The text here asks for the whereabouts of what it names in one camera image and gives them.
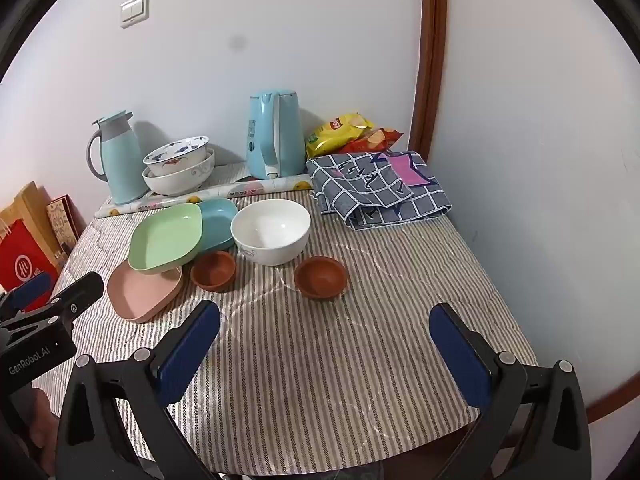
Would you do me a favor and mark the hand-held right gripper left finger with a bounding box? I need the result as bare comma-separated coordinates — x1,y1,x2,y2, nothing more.
55,300,223,480

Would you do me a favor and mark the blue patterned white bowl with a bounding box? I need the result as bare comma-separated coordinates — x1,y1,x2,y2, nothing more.
143,135,210,177

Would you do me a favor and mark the patterned brown box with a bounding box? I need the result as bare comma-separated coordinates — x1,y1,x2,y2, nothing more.
47,195,86,257

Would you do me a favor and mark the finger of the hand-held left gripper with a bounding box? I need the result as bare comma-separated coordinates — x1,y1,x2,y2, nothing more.
0,270,61,317
46,271,106,332

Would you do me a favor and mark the plain white bowl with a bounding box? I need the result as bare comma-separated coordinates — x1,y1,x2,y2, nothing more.
230,198,311,266

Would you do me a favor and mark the person's left hand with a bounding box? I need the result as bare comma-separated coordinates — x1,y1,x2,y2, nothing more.
27,389,58,476

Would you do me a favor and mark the light blue electric kettle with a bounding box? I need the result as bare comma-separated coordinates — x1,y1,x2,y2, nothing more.
245,90,307,181

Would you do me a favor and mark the light blue thermos jug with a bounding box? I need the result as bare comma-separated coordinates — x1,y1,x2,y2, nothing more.
87,110,150,205

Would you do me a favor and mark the teal plate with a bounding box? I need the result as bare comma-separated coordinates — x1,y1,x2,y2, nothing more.
195,198,240,256

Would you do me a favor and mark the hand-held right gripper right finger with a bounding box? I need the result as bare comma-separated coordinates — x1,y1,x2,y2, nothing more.
429,302,593,480

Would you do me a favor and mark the striped quilt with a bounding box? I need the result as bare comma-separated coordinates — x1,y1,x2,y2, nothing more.
32,160,538,476

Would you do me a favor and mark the green plate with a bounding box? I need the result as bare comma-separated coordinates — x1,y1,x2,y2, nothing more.
127,203,203,275

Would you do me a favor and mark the large white floral bowl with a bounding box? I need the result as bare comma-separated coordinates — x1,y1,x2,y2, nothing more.
142,147,216,196

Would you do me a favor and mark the pink plate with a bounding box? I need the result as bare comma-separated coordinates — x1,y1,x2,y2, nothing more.
106,259,184,323

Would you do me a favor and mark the wooden door frame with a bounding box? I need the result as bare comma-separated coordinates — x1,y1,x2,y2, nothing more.
409,0,448,158

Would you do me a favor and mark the red chips bag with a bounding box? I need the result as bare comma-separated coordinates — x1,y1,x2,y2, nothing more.
340,127,404,156

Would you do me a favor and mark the grey checked cloth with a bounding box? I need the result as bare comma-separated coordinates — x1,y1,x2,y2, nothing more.
306,150,452,231

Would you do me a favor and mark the red paper bag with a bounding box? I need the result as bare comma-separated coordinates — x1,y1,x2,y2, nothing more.
0,219,61,311

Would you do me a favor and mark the rolled fruit print table mat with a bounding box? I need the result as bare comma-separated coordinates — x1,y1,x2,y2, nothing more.
94,174,315,219

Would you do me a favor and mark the yellow chips bag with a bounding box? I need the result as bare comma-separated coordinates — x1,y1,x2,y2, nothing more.
306,112,375,158

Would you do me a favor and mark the white wall light switch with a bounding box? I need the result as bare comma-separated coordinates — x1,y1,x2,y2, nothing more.
120,0,150,29

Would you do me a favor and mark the small brown bowl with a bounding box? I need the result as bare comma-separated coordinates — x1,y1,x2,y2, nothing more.
190,251,237,292
293,256,349,302

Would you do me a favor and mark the wooden baseboard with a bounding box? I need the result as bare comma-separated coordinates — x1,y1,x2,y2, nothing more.
585,389,640,424

